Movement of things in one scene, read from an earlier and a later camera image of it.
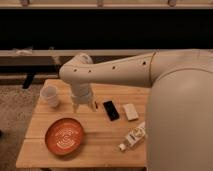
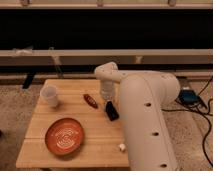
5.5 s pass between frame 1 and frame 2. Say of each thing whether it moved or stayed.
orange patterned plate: stayed
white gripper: moved
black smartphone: stayed
